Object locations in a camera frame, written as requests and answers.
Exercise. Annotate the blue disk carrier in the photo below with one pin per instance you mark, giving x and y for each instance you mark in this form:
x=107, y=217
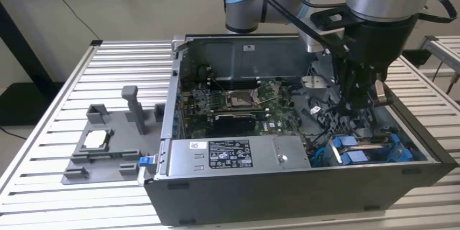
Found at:
x=353, y=157

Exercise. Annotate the grey metal disk bay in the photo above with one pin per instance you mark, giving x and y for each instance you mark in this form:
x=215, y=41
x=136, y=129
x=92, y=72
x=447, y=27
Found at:
x=320, y=82

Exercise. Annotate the black RAM slot bank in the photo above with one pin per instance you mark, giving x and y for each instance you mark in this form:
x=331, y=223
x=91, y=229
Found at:
x=244, y=110
x=237, y=80

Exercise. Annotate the green Dell motherboard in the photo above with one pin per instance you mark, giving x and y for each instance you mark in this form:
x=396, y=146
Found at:
x=280, y=111

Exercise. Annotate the CPU socket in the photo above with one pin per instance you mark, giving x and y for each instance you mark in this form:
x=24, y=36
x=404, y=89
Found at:
x=237, y=98

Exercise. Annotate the black graphics card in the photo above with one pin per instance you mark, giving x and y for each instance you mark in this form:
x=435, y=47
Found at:
x=235, y=123

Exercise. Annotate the silver power supply unit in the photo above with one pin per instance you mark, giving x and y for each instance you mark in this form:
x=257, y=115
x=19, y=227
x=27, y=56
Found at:
x=259, y=154

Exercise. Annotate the dark grey PC case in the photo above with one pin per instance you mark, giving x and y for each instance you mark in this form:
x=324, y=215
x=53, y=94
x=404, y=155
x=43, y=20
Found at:
x=269, y=200

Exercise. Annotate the blue case latch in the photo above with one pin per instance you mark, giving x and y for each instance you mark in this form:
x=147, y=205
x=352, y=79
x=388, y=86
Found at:
x=144, y=161

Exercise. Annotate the grey parts rack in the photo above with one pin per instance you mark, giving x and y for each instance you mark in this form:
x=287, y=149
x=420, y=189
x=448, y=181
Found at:
x=115, y=122

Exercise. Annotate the silver CPU chip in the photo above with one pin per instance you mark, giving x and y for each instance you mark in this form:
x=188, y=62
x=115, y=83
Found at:
x=95, y=139

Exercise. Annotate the black monitor stand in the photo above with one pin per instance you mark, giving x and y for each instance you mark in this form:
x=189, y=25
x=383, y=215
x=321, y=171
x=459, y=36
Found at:
x=25, y=52

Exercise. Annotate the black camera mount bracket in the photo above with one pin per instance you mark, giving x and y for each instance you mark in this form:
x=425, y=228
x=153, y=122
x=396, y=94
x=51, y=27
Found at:
x=336, y=20

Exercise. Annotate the aluminium frame side table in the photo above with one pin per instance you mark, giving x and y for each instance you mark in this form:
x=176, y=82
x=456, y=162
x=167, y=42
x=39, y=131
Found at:
x=443, y=44

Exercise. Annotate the silver camera box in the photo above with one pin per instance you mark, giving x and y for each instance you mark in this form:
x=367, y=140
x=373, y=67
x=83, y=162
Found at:
x=316, y=42

